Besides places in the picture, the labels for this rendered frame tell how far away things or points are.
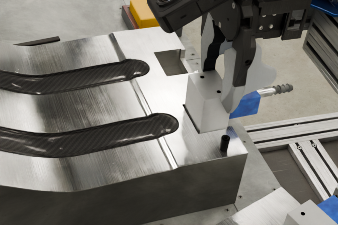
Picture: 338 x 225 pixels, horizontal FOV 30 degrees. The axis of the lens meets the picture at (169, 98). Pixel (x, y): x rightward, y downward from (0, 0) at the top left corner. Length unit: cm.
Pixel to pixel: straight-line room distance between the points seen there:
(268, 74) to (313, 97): 158
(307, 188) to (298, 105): 62
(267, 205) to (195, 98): 14
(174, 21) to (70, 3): 50
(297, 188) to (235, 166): 93
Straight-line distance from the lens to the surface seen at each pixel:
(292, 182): 167
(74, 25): 105
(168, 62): 87
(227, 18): 66
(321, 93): 231
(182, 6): 61
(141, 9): 103
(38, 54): 85
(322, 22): 121
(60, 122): 74
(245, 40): 64
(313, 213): 70
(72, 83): 80
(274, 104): 220
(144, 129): 74
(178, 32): 103
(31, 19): 106
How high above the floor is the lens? 139
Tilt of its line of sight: 41 degrees down
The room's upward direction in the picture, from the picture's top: 8 degrees clockwise
